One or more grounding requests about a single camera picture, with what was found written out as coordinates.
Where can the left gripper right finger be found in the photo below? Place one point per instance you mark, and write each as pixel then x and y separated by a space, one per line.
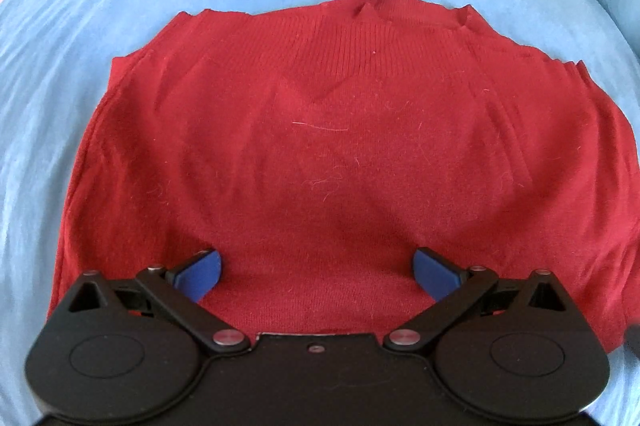
pixel 509 349

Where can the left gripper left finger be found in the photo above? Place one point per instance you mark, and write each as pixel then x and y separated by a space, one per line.
pixel 119 351

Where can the red knit sweater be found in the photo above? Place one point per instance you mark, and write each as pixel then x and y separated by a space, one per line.
pixel 317 148

